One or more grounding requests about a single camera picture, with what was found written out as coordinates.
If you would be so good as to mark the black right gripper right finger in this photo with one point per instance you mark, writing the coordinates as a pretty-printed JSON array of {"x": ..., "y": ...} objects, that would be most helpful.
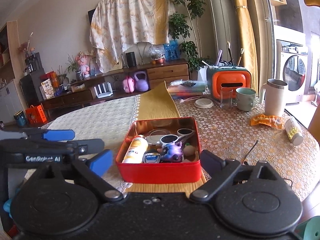
[{"x": 221, "y": 172}]

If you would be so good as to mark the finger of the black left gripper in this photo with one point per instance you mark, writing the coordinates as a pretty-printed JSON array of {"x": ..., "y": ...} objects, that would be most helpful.
[
  {"x": 49, "y": 134},
  {"x": 74, "y": 148}
]

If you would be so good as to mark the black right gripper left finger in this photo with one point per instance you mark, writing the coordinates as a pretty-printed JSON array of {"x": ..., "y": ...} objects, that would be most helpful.
[{"x": 89, "y": 176}]

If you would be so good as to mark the purple blue toy car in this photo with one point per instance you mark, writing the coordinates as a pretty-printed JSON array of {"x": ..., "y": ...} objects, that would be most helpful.
[{"x": 172, "y": 153}]

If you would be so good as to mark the white frame sunglasses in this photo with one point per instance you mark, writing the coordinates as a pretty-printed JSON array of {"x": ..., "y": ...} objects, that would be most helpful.
[{"x": 183, "y": 134}]

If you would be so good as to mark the white orange spray can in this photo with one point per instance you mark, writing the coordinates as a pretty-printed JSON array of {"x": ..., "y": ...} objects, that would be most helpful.
[{"x": 136, "y": 150}]

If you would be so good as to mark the round clear mirror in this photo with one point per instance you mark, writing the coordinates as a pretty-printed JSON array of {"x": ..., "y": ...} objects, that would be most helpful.
[{"x": 153, "y": 137}]

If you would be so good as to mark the cream dumpling toy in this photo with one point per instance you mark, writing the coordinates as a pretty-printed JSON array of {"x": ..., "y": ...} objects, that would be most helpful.
[{"x": 189, "y": 151}]

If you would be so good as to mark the blue gloved left hand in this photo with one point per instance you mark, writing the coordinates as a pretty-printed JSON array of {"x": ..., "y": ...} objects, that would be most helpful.
[{"x": 7, "y": 206}]

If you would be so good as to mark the orange gift bag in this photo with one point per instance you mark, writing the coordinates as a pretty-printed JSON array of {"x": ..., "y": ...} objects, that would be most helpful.
[{"x": 36, "y": 115}]

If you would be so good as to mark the red metal tin box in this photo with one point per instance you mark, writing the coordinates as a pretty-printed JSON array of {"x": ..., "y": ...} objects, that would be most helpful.
[{"x": 187, "y": 171}]

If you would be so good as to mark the cream quilted table cover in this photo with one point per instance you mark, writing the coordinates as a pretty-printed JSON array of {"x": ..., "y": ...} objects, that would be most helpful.
[{"x": 109, "y": 121}]

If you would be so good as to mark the snack box on sideboard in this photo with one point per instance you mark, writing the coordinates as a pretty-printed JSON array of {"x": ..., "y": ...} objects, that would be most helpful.
[{"x": 47, "y": 88}]

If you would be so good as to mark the white wifi router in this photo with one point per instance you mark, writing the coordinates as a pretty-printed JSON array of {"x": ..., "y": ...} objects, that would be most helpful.
[{"x": 103, "y": 90}]

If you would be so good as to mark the black coffee machine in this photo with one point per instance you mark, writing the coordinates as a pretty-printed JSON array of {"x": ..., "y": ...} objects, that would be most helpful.
[{"x": 33, "y": 64}]

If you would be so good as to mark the white round lid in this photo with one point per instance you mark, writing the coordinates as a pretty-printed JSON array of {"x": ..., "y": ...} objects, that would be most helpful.
[{"x": 203, "y": 103}]

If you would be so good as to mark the orange snack wrapper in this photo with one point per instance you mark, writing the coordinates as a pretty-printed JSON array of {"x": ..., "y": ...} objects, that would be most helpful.
[{"x": 268, "y": 120}]

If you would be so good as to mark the clear drinking glass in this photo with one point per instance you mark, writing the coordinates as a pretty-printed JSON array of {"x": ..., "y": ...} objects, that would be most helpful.
[{"x": 226, "y": 97}]

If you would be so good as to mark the pale green ceramic mug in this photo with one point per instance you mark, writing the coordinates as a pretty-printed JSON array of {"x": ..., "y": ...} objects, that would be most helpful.
[{"x": 245, "y": 98}]

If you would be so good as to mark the wooden sideboard cabinet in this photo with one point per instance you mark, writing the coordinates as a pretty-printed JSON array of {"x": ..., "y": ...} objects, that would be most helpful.
[{"x": 155, "y": 73}]

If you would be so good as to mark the jar of yellow pills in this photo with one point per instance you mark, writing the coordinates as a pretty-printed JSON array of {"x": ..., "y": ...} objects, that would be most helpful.
[{"x": 293, "y": 131}]

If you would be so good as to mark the purple kettlebell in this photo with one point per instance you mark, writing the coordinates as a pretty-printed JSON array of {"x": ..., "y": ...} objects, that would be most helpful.
[{"x": 141, "y": 84}]

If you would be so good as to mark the pink plush doll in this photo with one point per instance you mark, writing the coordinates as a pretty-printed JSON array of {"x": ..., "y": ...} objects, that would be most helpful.
[{"x": 82, "y": 61}]

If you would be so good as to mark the white thermos jug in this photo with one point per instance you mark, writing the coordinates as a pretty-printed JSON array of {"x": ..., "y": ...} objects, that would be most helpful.
[{"x": 273, "y": 95}]

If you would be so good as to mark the orange green tissue box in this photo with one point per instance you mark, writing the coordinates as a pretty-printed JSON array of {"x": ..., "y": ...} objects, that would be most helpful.
[{"x": 230, "y": 76}]

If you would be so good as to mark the stack of colourful books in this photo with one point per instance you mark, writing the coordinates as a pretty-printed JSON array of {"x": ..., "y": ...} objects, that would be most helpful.
[{"x": 186, "y": 88}]

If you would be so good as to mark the black cylindrical speaker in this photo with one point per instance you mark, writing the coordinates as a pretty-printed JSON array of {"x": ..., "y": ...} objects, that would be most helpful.
[{"x": 131, "y": 59}]

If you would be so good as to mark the clear bag of fruit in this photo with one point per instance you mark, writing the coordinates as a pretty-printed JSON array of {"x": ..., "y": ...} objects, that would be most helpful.
[{"x": 157, "y": 54}]

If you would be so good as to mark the blue gift bag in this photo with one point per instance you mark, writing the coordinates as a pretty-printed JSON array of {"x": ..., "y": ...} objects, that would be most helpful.
[{"x": 172, "y": 51}]

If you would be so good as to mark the front-load washing machine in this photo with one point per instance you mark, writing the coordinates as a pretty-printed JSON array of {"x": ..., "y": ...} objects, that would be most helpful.
[{"x": 291, "y": 61}]

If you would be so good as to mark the floral draped cloth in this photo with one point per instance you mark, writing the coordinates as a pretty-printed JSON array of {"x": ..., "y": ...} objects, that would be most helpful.
[{"x": 117, "y": 25}]

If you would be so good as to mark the green potted plant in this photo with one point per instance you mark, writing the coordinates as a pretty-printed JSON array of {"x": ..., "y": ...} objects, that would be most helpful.
[{"x": 184, "y": 26}]

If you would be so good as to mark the yellow curtain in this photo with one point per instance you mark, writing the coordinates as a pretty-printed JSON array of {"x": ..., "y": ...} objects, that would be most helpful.
[{"x": 247, "y": 41}]

